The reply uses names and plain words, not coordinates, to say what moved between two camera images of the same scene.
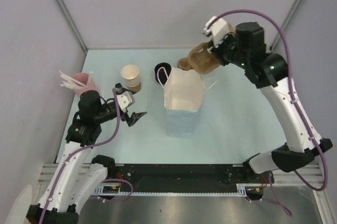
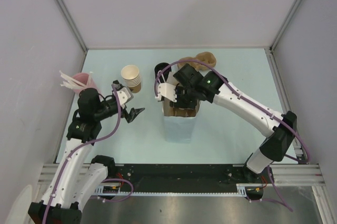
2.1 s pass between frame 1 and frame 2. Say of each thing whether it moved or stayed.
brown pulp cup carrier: moved
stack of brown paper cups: stayed
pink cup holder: stayed
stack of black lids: stayed
